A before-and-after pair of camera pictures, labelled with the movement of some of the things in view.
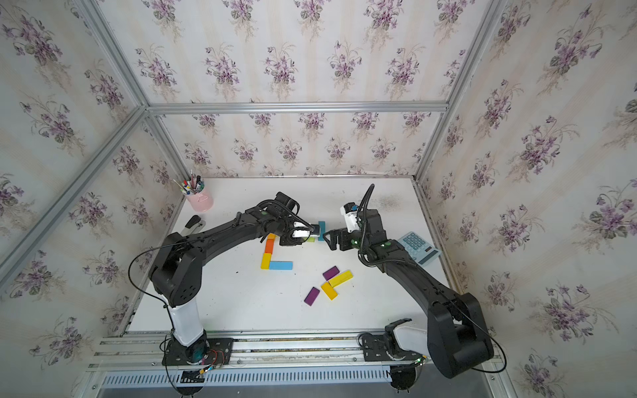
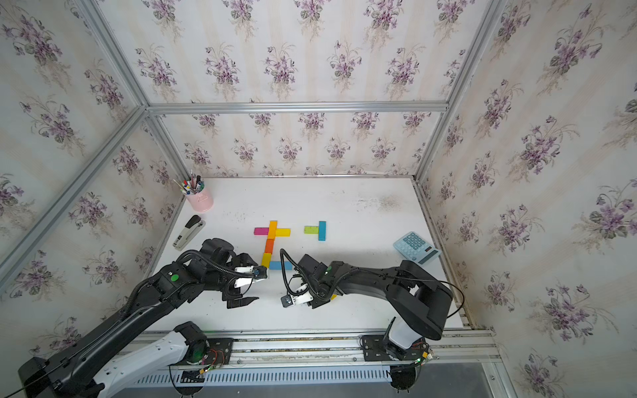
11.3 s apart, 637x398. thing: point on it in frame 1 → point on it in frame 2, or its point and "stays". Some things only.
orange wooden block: x=269 y=245 stays
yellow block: x=265 y=261 stays
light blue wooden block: x=281 y=265 stays
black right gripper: x=343 y=235 → x=318 y=302
